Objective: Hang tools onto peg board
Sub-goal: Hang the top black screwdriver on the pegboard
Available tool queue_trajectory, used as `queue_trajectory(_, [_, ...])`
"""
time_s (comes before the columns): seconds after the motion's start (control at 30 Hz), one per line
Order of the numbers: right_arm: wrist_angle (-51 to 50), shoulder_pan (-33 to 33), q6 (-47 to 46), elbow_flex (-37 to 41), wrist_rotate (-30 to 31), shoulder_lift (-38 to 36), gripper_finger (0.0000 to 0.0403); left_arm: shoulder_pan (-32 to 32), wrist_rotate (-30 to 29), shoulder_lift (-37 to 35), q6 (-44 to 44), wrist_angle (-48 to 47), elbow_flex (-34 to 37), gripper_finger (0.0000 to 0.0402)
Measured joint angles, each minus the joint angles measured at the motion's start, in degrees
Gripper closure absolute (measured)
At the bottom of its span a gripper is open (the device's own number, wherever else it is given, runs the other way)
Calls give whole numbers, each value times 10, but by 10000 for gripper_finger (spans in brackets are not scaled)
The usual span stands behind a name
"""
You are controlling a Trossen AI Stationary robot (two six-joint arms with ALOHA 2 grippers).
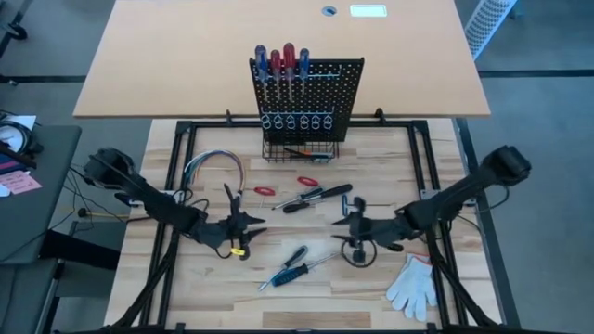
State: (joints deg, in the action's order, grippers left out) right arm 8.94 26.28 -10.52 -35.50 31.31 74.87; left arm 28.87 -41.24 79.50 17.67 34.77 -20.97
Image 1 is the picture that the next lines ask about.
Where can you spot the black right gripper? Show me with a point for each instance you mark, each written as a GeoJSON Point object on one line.
{"type": "Point", "coordinates": [376, 229]}

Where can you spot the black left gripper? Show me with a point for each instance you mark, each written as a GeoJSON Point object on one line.
{"type": "Point", "coordinates": [218, 232]}

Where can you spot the black and grey screwdriver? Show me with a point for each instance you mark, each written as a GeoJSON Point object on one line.
{"type": "Point", "coordinates": [314, 192]}
{"type": "Point", "coordinates": [297, 255]}

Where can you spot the blue and black screwdriver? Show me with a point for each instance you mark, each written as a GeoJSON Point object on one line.
{"type": "Point", "coordinates": [287, 277]}

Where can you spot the thin black pen-like tool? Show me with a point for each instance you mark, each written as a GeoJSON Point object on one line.
{"type": "Point", "coordinates": [291, 150]}

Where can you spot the large blue clear screwdriver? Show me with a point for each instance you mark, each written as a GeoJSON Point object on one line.
{"type": "Point", "coordinates": [261, 60]}

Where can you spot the small red clear screwdriver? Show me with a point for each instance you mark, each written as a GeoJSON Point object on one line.
{"type": "Point", "coordinates": [275, 60]}

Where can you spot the small blue clear screwdriver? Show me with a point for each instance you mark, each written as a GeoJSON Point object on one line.
{"type": "Point", "coordinates": [304, 60]}

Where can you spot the large red clear screwdriver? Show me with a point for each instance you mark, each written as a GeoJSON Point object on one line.
{"type": "Point", "coordinates": [289, 55]}

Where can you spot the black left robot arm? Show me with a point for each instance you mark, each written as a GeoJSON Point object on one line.
{"type": "Point", "coordinates": [153, 204]}

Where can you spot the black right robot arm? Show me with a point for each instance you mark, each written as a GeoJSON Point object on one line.
{"type": "Point", "coordinates": [464, 190]}

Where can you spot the white knit work glove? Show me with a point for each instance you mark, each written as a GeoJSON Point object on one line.
{"type": "Point", "coordinates": [413, 287]}

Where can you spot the black metal pegboard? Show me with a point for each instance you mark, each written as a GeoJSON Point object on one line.
{"type": "Point", "coordinates": [334, 93]}

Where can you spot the yellow rod with black knob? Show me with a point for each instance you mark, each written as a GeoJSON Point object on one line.
{"type": "Point", "coordinates": [82, 212]}

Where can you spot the beige wooden desk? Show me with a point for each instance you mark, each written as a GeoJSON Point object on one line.
{"type": "Point", "coordinates": [185, 55]}

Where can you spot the grey side table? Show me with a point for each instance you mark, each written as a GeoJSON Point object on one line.
{"type": "Point", "coordinates": [42, 218]}

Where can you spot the white rectangular desk plate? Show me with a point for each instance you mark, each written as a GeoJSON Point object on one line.
{"type": "Point", "coordinates": [368, 10]}

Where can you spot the pink paper note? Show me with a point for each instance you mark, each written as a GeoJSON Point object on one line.
{"type": "Point", "coordinates": [21, 182]}

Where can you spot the white paper sheet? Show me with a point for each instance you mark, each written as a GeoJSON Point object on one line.
{"type": "Point", "coordinates": [25, 121]}

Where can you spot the white perforated panel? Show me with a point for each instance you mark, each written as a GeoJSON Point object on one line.
{"type": "Point", "coordinates": [489, 21]}

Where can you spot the black chair caster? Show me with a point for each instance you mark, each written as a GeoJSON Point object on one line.
{"type": "Point", "coordinates": [17, 31]}

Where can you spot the silver arm base bracket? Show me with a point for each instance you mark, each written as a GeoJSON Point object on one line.
{"type": "Point", "coordinates": [427, 194]}

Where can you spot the black aluminium table frame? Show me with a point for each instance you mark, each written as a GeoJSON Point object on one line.
{"type": "Point", "coordinates": [213, 124]}

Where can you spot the black frame clamp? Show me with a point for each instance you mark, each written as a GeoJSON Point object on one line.
{"type": "Point", "coordinates": [380, 116]}
{"type": "Point", "coordinates": [228, 117]}

